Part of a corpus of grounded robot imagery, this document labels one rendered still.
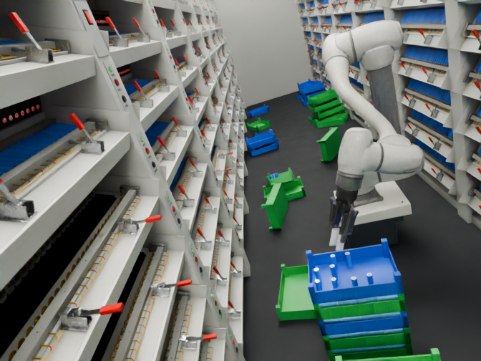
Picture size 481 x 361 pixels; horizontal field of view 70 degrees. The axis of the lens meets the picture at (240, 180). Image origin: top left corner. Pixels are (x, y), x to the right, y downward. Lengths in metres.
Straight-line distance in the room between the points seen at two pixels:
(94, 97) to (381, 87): 1.18
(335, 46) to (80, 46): 1.04
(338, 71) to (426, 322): 1.06
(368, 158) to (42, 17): 0.99
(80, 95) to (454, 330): 1.50
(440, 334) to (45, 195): 1.42
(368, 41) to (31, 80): 1.26
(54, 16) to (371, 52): 1.16
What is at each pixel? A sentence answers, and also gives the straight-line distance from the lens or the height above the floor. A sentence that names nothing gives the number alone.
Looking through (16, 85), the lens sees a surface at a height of 1.27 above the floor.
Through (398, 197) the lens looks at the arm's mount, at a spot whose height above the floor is 0.26.
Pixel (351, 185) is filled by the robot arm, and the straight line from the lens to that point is 1.24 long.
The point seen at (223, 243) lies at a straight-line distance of 1.68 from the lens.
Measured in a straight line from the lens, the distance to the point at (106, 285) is 0.69.
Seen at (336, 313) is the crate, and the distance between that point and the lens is 1.34.
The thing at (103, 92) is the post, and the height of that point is 1.21.
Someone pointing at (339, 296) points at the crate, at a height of 0.34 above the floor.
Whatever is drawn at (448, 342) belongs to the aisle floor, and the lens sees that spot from 1.60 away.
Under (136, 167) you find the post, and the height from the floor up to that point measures 1.00.
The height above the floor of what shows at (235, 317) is 0.16.
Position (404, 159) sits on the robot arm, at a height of 0.69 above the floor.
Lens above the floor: 1.25
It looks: 23 degrees down
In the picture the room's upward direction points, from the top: 19 degrees counter-clockwise
